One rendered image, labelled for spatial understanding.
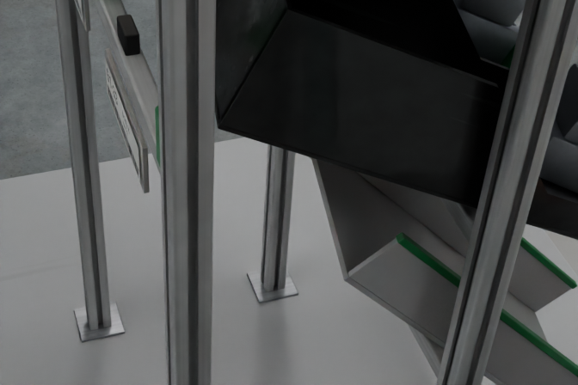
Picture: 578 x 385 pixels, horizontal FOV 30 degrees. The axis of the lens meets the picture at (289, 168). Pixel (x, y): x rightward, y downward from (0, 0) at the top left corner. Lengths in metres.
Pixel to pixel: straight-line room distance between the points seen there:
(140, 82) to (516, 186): 0.19
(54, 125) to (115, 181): 1.47
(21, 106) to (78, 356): 1.73
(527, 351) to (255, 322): 0.38
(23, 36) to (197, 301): 2.44
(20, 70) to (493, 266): 2.31
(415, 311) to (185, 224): 0.21
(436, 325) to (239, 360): 0.36
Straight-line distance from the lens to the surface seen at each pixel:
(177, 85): 0.43
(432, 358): 0.69
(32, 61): 2.84
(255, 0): 0.53
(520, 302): 0.88
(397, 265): 0.62
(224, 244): 1.09
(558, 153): 0.65
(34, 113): 2.67
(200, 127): 0.45
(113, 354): 1.00
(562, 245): 1.16
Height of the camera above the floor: 1.64
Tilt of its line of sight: 41 degrees down
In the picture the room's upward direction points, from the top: 4 degrees clockwise
